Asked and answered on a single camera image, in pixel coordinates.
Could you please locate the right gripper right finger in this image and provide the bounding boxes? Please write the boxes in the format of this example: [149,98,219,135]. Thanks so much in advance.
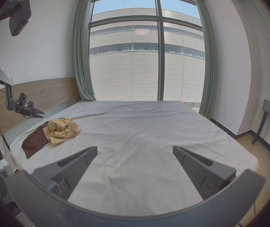
[173,146,237,201]

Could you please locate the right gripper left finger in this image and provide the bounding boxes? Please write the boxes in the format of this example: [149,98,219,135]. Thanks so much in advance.
[32,146,98,201]

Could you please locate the tan shorts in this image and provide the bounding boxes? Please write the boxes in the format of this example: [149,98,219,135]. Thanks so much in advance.
[42,118,81,147]

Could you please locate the brown shorts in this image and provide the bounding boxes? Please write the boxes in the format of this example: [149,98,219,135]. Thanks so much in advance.
[22,123,53,159]

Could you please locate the bed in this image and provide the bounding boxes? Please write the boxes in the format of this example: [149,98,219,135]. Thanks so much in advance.
[0,78,259,216]

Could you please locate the window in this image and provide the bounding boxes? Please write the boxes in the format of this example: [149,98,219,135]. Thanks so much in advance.
[89,0,205,111]

